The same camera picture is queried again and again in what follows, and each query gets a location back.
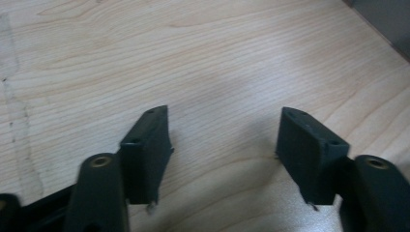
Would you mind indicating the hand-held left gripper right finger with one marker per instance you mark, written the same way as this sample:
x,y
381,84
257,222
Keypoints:
x,y
307,154

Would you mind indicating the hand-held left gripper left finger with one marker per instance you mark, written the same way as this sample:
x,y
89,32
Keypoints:
x,y
146,158

